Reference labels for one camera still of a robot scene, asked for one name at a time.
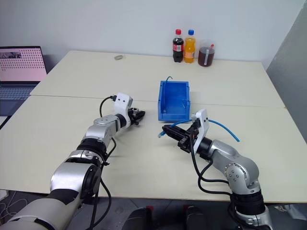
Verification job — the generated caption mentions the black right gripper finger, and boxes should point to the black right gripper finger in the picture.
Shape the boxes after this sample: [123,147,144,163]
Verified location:
[162,124,190,138]
[167,132,187,145]

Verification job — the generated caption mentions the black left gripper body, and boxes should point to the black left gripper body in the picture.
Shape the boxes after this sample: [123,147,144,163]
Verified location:
[127,107,141,126]

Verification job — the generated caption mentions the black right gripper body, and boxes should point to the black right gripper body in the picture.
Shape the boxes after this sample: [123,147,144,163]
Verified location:
[177,121,200,154]

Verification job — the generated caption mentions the blue plastic bin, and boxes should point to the blue plastic bin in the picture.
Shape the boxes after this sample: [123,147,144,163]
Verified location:
[157,80,191,122]

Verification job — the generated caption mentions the cola bottle red cap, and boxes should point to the cola bottle red cap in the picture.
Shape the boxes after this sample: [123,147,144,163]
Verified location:
[172,29,185,64]

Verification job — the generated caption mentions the dark rounded shape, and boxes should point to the dark rounded shape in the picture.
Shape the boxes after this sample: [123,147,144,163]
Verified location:
[124,206,152,230]
[183,204,212,230]

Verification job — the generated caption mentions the orange soda bottle blue cap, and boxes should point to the orange soda bottle blue cap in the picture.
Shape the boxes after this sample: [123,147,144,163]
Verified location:
[183,29,196,64]

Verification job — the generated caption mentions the clear jar brown liquid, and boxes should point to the clear jar brown liquid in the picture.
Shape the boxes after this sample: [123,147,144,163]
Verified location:
[198,39,216,68]

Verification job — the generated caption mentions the grey partition panel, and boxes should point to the grey partition panel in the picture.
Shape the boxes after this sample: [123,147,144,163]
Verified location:
[265,7,307,145]

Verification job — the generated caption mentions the open laptop computer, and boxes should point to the open laptop computer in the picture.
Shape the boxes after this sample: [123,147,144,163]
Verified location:
[0,46,48,100]

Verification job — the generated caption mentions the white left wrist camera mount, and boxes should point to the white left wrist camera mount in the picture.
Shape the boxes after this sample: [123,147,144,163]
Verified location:
[113,92,133,118]

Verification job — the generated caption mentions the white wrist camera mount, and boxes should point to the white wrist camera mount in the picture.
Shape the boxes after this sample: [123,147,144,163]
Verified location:
[113,92,133,118]
[191,108,210,154]

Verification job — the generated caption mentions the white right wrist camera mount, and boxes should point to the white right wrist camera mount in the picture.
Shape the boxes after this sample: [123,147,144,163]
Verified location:
[191,108,210,154]

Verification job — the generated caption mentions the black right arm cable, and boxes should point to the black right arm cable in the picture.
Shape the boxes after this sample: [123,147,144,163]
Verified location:
[189,124,238,200]

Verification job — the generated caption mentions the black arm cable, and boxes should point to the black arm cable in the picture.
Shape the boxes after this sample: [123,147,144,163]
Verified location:
[189,124,238,200]
[91,95,118,230]

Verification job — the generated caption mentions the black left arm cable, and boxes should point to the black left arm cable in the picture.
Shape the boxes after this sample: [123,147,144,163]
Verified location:
[91,95,118,230]

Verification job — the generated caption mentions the white floor cables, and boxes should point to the white floor cables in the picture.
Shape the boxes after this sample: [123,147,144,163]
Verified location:
[0,190,28,222]

